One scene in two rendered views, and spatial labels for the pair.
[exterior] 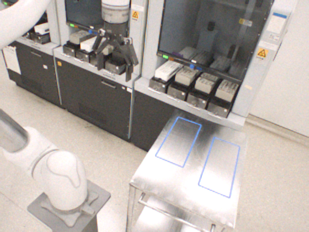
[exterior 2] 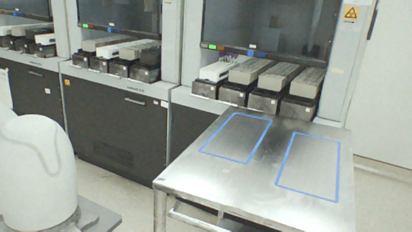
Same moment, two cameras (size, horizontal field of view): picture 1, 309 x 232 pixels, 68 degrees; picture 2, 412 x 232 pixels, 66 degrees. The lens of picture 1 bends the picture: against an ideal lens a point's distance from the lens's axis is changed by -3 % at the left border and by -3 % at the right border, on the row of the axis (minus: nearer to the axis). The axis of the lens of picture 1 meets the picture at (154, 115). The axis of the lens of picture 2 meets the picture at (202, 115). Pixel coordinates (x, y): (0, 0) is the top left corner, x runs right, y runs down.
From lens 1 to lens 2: 0.41 m
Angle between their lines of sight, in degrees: 16
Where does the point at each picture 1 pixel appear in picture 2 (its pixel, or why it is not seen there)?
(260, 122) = (365, 164)
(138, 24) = (172, 9)
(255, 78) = (347, 55)
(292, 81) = (403, 93)
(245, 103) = (337, 97)
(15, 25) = not seen: outside the picture
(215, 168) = (302, 165)
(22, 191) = not seen: outside the picture
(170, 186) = (226, 187)
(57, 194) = (11, 185)
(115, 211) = not seen: outside the picture
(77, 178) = (54, 156)
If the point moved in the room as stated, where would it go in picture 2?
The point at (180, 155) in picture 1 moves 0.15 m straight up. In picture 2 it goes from (241, 151) to (248, 102)
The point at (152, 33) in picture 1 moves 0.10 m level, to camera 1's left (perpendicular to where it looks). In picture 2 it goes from (192, 19) to (172, 17)
